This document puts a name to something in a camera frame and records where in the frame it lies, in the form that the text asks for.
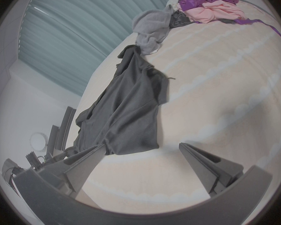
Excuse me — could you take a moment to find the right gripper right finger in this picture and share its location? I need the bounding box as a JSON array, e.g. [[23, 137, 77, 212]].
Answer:
[[179, 142, 244, 194]]

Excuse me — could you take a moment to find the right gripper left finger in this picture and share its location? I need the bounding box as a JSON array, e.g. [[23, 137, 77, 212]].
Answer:
[[64, 144, 106, 194]]

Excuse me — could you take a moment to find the black T-shirt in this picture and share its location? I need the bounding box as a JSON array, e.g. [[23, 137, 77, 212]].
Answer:
[[74, 45, 170, 156]]

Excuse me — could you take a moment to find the bed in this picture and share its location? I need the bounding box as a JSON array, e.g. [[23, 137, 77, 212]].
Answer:
[[74, 0, 281, 210]]

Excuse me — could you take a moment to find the round white lamp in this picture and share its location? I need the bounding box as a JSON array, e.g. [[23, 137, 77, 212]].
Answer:
[[30, 132, 47, 152]]

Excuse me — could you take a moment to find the black patterned garment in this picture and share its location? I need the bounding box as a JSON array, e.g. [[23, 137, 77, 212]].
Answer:
[[170, 10, 192, 29]]

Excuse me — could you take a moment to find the grey garment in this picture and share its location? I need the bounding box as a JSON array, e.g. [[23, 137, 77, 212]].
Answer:
[[132, 4, 175, 55]]

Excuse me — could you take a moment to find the pink garment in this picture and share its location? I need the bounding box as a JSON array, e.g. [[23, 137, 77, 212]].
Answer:
[[183, 0, 246, 24]]

